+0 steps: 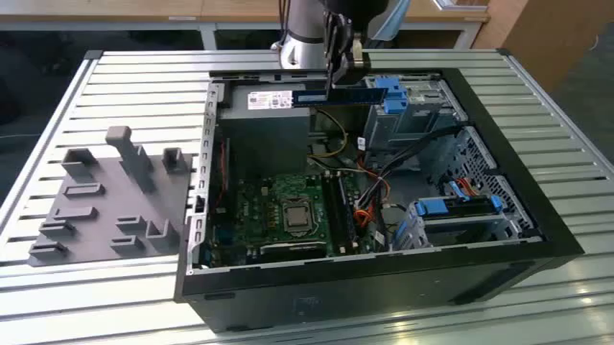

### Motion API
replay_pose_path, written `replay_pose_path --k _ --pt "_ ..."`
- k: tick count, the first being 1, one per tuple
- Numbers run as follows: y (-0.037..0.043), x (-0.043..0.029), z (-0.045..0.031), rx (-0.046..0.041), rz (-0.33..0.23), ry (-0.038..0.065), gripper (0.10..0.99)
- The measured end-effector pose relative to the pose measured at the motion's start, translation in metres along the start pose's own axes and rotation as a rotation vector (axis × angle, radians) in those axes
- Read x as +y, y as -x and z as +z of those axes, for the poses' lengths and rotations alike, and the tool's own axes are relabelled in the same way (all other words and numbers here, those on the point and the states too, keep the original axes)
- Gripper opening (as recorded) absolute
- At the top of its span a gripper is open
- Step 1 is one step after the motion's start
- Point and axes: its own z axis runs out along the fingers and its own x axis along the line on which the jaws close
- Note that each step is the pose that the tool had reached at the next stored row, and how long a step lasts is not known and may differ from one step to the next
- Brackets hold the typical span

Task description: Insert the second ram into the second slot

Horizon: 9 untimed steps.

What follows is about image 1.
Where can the silver CPU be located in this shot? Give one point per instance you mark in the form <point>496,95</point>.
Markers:
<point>297,217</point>

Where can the black PC case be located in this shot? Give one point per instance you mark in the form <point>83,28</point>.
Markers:
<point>335,294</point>

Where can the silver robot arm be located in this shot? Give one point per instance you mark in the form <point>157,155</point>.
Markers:
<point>302,32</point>

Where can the grey metal drive cage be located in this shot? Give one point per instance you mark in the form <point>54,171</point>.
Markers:
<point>413,122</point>

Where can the grey power supply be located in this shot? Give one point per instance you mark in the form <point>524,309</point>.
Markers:
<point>263,140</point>

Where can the wooden desk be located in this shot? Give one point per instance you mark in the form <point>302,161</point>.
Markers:
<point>145,9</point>

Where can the grey parts rack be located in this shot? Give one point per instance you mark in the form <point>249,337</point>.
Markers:
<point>110,201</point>

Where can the grey metal disk bay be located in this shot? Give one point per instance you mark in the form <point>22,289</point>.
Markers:
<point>461,226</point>

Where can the hard disk in blue carrier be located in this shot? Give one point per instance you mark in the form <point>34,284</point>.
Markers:
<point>434,207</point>

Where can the black graphics card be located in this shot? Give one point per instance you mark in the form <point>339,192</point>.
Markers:
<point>293,248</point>

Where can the blue RAM stick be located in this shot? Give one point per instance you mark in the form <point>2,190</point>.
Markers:
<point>357,97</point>

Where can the black RAM slot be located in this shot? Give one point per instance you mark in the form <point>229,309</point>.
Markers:
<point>333,212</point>

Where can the green motherboard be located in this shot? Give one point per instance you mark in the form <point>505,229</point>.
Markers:
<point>254,215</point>

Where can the wooden cabinet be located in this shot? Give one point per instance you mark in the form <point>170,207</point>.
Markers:
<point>542,36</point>

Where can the blue drive carrier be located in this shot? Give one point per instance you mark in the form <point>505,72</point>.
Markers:
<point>391,97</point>

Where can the dark RAM stick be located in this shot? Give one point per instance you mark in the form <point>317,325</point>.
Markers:
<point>349,215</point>

